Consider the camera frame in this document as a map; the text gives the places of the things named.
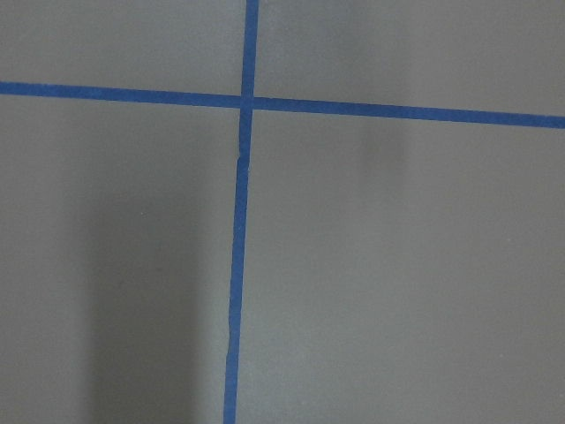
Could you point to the blue tape grid lines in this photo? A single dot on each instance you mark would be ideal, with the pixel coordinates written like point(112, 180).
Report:
point(246, 103)

